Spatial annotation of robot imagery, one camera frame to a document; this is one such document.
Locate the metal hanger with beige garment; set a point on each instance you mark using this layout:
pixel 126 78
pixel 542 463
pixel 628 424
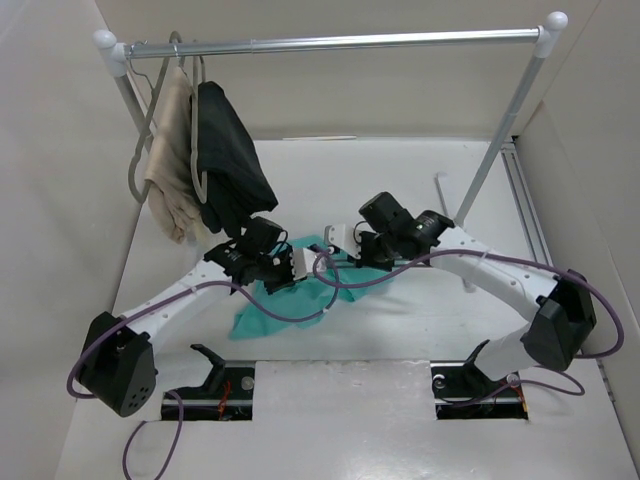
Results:
pixel 145 138

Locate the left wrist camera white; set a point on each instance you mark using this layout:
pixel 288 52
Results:
pixel 303 260

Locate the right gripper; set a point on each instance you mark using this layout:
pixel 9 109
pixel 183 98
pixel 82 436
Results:
pixel 366 235

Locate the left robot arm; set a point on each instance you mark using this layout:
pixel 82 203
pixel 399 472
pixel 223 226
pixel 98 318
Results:
pixel 118 361

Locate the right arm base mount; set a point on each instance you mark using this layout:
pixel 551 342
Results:
pixel 462 392

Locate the white and chrome clothes rack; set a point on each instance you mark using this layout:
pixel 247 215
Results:
pixel 117 56

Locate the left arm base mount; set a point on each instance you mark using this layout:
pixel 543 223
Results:
pixel 199 385

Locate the black hanging garment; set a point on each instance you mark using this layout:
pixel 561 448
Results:
pixel 237 187

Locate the metal clothes hanger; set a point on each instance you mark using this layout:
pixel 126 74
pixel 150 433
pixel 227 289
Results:
pixel 343 261

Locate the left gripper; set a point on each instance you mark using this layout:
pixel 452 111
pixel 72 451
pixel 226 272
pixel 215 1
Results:
pixel 289 277

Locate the beige hanging garment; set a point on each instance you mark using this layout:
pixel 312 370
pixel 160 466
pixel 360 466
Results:
pixel 170 196

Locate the teal t shirt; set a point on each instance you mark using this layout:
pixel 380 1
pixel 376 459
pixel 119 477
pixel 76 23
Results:
pixel 300 301

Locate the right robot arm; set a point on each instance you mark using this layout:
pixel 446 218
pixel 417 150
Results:
pixel 559 312

